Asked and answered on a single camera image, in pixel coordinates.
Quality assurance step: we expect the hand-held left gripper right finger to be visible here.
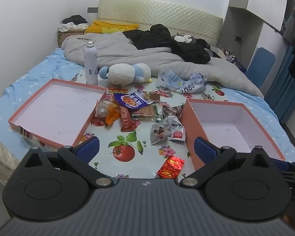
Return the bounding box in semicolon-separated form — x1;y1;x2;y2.
179;136;274;188

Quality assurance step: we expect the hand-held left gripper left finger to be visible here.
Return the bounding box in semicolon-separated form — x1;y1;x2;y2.
22;136;118;189

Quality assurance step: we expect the pink cardboard box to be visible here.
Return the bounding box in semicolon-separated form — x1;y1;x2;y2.
180;99;287;171

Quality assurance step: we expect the red foil snack packet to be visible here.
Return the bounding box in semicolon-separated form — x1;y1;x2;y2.
156;156;185;179

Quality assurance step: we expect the blue snack packet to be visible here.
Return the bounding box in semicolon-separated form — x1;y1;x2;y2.
113;92;153;109

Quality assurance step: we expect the pile of assorted snack packets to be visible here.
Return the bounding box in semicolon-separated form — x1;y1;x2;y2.
95;86;185;132

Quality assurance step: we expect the fruit print tablecloth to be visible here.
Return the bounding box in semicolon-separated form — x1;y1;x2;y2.
71;66;236;180

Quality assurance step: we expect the pink box lid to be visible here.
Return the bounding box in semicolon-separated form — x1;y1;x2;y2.
8;78;107;148

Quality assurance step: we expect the white and blue plastic bag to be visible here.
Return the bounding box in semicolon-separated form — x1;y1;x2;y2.
158;69;208;93

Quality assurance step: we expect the blue curtain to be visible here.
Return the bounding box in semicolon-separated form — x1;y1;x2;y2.
264;44;295;123

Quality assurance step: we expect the white and blue plush toy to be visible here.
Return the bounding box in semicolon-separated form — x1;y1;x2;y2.
99;63;152;87

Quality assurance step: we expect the white spray bottle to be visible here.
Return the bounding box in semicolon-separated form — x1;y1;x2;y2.
84;41;98;85

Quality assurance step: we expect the light blue bed sheet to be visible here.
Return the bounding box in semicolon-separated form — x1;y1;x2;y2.
0;48;295;165

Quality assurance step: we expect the grey duvet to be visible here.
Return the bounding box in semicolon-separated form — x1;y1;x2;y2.
61;32;264;98

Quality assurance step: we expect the blue chair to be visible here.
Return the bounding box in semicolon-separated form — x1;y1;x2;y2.
246;47;276;89

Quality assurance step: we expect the black and white plush toy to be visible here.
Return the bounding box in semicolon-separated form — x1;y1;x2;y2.
171;34;199;45

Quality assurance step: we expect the brown cardboard box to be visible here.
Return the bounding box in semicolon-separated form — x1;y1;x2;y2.
58;28;86;48

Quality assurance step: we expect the yellow blanket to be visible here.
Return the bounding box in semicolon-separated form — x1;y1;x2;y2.
85;20;140;35

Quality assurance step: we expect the pile of black white clothes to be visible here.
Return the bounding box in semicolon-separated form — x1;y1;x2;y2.
58;15;89;32

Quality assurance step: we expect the white wardrobe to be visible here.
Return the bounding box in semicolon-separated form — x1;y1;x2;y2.
221;0;293;67

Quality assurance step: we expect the cream padded headboard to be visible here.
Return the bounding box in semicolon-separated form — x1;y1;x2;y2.
98;0;224;46

